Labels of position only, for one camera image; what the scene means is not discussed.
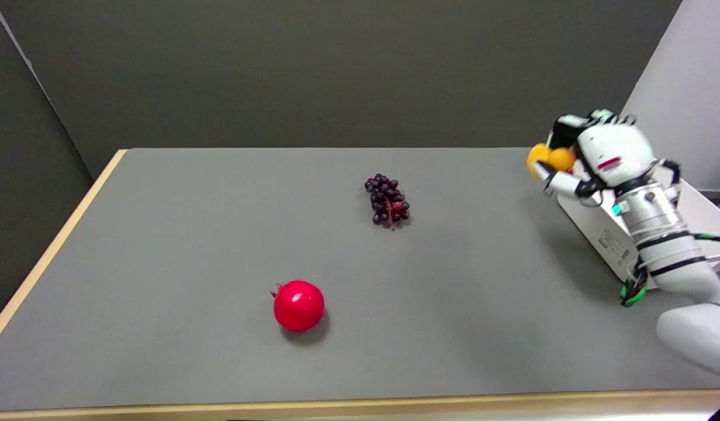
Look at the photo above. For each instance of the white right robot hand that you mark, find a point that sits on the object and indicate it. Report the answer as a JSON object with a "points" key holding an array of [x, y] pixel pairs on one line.
{"points": [[614, 151]]}

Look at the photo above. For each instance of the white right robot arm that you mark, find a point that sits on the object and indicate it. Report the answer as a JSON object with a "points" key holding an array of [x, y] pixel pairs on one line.
{"points": [[675, 257]]}

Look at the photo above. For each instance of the white box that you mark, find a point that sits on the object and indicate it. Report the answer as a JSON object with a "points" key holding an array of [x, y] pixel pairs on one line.
{"points": [[620, 234]]}

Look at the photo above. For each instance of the dark purple grape bunch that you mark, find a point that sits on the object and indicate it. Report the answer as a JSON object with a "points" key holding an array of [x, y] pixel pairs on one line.
{"points": [[387, 200]]}

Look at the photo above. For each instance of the red pomegranate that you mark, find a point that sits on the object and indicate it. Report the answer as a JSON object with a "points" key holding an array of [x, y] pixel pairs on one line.
{"points": [[298, 305]]}

